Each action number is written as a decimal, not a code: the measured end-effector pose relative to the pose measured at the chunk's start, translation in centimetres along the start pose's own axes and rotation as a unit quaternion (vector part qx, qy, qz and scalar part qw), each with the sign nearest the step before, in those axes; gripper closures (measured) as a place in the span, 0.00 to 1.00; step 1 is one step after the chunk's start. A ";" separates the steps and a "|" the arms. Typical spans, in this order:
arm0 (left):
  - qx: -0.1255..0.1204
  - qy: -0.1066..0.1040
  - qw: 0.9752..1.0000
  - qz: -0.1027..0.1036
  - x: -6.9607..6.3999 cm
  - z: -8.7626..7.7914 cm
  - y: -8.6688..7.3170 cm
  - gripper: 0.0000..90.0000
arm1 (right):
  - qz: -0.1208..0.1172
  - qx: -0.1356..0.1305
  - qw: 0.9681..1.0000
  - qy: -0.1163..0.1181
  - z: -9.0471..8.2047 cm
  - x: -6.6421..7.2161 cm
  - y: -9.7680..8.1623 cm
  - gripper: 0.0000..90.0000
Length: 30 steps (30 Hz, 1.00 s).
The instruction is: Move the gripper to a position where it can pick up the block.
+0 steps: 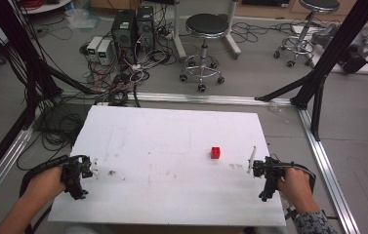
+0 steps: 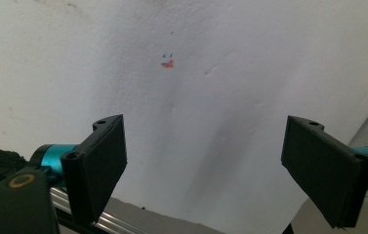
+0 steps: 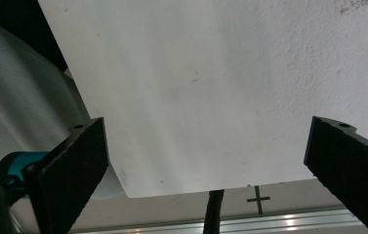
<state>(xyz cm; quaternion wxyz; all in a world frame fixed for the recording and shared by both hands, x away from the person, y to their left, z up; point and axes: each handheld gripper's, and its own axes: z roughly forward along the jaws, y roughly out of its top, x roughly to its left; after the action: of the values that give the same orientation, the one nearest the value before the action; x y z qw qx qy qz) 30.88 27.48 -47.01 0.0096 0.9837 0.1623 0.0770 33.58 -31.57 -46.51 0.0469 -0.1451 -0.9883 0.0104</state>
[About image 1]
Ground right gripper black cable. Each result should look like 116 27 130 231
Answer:
281 161 317 193

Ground clear plastic bag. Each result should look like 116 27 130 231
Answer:
64 7 102 31

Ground white power supply unit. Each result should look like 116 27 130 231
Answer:
96 38 113 66
85 35 103 62

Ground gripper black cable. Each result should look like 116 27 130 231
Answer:
19 154 71 197
281 161 317 193

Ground person's left hand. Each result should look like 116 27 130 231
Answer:
27 166 67 206

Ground black metal frame post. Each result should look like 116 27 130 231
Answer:
0 0 102 131
254 0 368 142

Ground tangle of floor cables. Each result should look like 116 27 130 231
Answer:
78 42 180 108

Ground grey machine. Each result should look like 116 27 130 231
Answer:
310 22 368 74

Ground white metal stand legs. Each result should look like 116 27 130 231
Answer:
171 0 243 61

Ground black computer tower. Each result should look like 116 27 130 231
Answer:
110 9 138 65
135 4 157 52

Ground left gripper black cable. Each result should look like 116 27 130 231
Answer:
19 154 71 197

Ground aluminium floor rail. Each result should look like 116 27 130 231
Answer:
60 91 294 107
0 126 35 219
297 108 362 234

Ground white round table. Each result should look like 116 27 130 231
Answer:
20 0 73 16

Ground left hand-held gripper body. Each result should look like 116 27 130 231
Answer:
60 155 94 201

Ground person's right hand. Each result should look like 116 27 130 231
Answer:
276 167 319 215

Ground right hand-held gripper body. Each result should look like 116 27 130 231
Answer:
252 156 285 203

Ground black round chrome stool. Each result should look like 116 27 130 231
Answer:
179 13 238 94
272 0 342 69

